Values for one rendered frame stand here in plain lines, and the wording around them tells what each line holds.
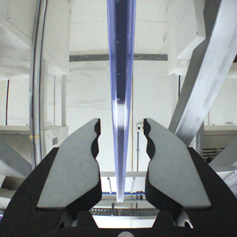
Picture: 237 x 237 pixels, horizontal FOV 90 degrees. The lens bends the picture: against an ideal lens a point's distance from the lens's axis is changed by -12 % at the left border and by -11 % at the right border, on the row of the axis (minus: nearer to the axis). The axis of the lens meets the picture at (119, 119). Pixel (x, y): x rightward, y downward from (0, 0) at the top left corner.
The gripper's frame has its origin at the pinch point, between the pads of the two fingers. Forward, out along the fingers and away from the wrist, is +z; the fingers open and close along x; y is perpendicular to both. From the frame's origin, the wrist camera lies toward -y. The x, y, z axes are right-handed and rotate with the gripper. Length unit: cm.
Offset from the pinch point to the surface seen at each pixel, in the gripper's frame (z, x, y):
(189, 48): 7.2, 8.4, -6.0
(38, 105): 40, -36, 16
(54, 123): 161, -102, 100
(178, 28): 10.5, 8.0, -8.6
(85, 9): 127, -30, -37
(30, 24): 55, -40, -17
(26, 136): 44, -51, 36
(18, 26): 46, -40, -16
